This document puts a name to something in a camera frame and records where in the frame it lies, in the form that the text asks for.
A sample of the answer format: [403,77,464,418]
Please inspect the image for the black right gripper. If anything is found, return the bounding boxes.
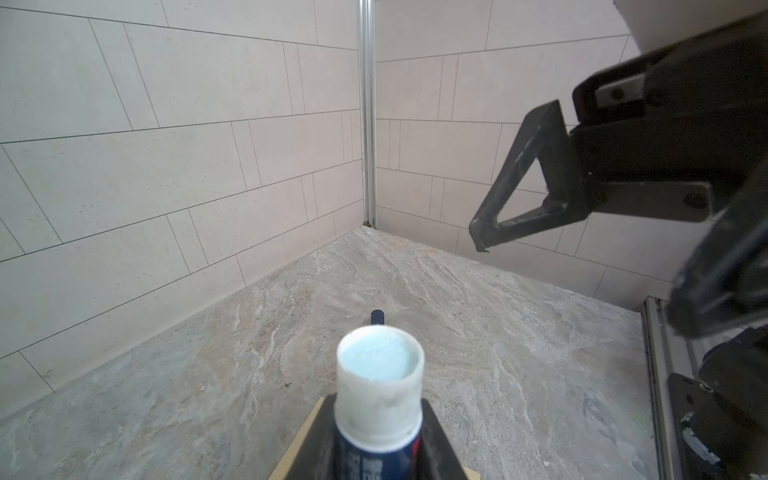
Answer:
[469,12,767,338]

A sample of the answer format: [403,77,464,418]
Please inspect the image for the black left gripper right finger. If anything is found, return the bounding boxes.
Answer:
[416,398,469,480]

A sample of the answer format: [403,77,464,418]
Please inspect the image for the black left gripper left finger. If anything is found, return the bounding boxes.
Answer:
[285,394,336,480]

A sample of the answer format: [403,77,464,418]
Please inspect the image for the tan kraft envelope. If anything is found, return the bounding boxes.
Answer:
[270,394,481,479]

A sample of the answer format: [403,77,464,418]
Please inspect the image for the white glue stick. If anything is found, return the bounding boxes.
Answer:
[334,325,425,479]

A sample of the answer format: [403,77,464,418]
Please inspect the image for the dark blue glue cap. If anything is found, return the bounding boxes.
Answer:
[370,309,385,325]

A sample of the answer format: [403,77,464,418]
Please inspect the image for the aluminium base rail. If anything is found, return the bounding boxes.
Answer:
[640,295,768,480]

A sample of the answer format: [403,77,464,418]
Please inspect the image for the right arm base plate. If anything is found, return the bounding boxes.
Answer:
[667,326,768,480]

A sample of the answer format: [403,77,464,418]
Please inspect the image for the right aluminium corner post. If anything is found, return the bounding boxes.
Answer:
[358,0,377,228]

